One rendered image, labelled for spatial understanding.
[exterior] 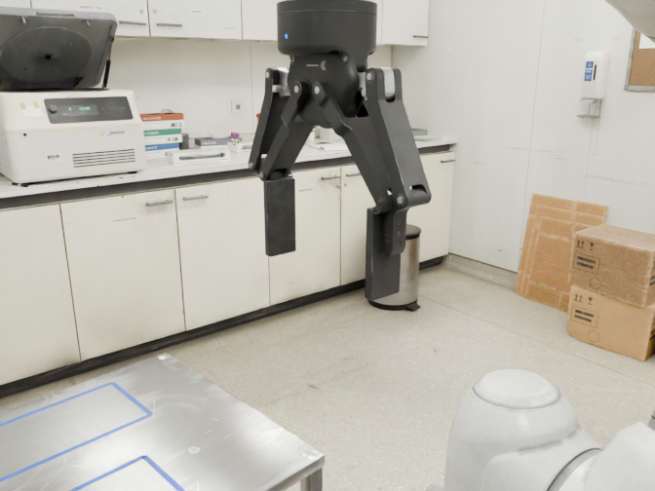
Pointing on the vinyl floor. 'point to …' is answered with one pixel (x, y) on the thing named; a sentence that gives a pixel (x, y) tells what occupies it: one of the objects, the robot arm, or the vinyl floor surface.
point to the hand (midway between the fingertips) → (326, 259)
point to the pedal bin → (408, 284)
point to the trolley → (150, 437)
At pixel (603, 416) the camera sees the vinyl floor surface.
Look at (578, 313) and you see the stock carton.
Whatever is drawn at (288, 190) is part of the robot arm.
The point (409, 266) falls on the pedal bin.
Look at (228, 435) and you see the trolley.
